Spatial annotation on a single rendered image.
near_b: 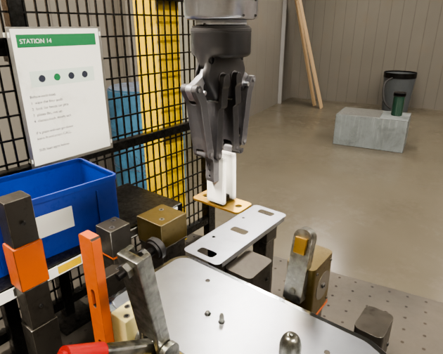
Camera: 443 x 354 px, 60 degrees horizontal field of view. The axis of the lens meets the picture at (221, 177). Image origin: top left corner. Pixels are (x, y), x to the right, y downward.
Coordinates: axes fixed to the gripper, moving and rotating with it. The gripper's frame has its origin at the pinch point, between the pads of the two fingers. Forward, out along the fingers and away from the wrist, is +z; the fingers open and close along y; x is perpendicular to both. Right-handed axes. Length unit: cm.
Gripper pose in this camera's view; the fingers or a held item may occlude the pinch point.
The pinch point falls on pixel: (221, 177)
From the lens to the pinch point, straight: 54.5
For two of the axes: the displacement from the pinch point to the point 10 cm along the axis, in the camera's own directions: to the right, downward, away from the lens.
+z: 0.0, 9.3, 3.7
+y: 6.1, -3.0, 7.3
